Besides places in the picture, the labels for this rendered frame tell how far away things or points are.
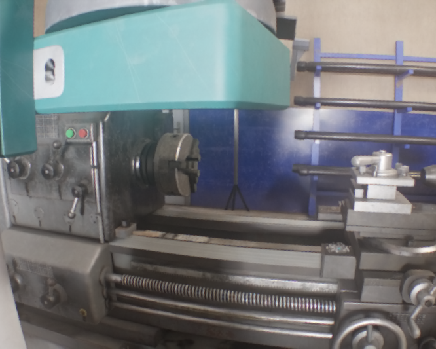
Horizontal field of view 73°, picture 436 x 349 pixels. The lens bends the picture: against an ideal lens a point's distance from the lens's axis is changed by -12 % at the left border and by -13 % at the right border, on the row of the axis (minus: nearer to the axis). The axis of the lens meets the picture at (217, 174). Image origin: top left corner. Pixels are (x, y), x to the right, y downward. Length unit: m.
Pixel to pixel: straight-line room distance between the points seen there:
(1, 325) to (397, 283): 0.89
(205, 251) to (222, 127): 3.32
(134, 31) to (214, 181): 4.30
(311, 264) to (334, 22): 3.63
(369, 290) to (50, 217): 1.16
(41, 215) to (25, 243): 0.13
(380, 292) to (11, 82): 0.93
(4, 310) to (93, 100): 0.17
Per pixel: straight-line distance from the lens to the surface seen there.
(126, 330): 1.41
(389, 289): 0.98
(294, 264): 1.09
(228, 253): 1.13
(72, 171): 1.25
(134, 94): 0.20
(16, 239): 1.48
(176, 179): 1.22
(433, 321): 1.09
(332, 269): 1.08
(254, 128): 4.27
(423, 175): 1.32
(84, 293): 1.25
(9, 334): 0.29
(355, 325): 0.94
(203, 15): 0.19
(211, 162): 4.44
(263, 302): 1.09
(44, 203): 1.40
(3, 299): 0.28
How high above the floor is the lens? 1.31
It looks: 11 degrees down
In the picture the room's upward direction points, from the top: straight up
